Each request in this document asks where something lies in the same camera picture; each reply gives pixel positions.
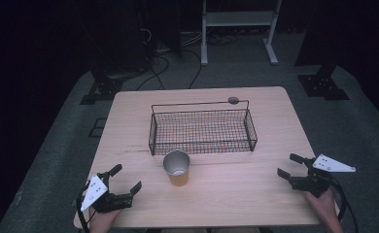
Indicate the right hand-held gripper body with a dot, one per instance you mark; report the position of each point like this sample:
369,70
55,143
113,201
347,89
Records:
315,183

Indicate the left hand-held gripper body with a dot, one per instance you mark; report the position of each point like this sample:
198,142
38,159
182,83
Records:
113,201

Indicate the person's left hand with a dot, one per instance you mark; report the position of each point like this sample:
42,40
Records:
101,221

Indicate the person's right hand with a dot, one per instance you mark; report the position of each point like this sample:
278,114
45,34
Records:
325,207

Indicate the orange paper cup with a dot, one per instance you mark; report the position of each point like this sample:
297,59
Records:
178,176

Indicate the black stand base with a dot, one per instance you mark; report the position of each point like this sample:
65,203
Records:
103,90
323,86

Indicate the small grey round object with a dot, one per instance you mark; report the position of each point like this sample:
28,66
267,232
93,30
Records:
233,100

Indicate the white metal desk frame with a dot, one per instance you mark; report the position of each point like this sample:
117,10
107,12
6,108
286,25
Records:
239,18

